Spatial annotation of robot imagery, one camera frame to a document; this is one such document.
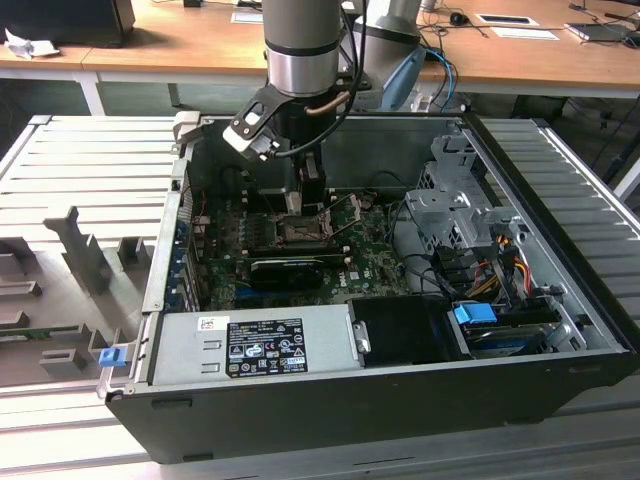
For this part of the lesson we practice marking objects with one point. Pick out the CPU with silver top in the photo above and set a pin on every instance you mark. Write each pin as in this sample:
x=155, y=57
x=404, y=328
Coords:
x=293, y=204

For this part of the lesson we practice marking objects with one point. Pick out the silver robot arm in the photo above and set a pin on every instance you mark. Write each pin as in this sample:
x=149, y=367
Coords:
x=300, y=40

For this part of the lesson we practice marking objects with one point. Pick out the round coin cell battery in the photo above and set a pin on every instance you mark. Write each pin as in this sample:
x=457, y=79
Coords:
x=368, y=202

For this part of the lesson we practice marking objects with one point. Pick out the white paper sheet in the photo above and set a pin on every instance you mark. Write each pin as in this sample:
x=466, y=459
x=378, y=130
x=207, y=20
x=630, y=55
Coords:
x=247, y=16
x=525, y=33

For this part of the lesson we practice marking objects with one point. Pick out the wooden desk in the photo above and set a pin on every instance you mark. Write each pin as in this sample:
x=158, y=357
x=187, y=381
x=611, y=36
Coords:
x=200, y=45

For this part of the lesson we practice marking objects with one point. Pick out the green motherboard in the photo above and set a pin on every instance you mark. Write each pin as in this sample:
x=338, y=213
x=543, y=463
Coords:
x=370, y=260

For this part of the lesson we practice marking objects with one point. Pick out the black graphics card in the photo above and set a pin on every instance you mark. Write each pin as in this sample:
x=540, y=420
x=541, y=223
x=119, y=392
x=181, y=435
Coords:
x=285, y=275

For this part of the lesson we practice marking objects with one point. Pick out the metal drive cage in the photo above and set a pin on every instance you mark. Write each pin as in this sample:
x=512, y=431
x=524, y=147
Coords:
x=450, y=210

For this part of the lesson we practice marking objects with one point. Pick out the black computer mouse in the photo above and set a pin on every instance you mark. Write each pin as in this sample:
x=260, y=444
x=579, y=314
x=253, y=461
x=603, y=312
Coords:
x=457, y=18

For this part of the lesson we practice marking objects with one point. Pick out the white framed tablet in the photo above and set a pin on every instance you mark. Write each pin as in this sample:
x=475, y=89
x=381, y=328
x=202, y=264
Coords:
x=505, y=19

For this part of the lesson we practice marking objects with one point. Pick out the hard disk in blue carrier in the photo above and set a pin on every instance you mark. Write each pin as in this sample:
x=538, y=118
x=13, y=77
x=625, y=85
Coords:
x=472, y=317

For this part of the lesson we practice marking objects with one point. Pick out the silver power supply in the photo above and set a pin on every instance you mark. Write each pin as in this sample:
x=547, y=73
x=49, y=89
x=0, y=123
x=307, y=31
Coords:
x=180, y=350

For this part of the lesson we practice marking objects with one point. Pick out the black desktop box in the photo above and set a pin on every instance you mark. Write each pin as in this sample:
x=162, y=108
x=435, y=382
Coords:
x=60, y=22

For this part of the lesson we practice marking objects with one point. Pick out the crumpled white paper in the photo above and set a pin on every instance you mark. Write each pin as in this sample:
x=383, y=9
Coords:
x=30, y=47

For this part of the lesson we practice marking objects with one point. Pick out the grey notebook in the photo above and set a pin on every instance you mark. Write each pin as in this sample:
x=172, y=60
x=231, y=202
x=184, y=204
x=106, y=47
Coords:
x=597, y=32

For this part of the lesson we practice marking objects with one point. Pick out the grey parts rack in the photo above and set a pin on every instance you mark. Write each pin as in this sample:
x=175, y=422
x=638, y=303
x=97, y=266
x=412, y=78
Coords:
x=60, y=295

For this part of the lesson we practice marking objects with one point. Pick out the black PC case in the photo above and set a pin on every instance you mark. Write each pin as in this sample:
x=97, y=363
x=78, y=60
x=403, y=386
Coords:
x=350, y=425

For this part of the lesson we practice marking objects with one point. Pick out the blue plastic latch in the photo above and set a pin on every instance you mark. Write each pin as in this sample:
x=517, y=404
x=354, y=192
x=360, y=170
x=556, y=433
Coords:
x=111, y=358

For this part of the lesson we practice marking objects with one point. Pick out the green RAM stick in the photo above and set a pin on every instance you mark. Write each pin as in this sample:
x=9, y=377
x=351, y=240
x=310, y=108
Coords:
x=40, y=332

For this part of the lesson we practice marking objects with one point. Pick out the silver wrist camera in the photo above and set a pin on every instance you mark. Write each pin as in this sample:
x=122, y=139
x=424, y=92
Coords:
x=245, y=132

